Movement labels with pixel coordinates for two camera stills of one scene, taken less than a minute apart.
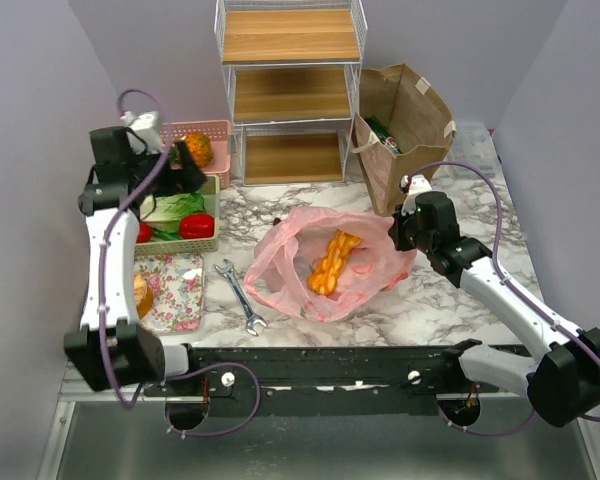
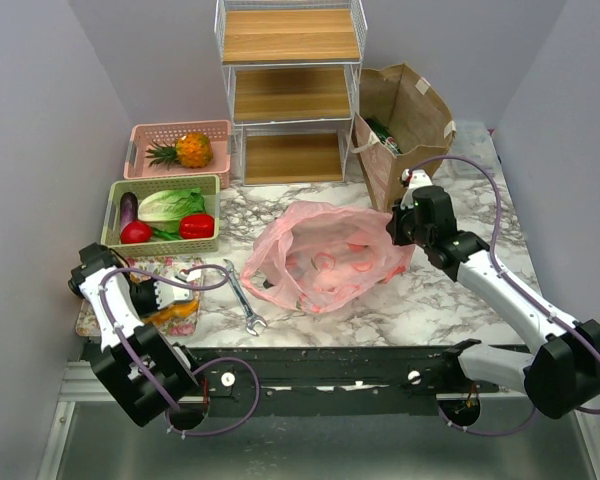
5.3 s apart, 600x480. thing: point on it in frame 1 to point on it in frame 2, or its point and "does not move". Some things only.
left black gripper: x=185 y=180 to x=153 y=304
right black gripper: x=396 y=230 does not move
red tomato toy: x=144 y=232 does not move
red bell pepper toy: x=197 y=226 does not move
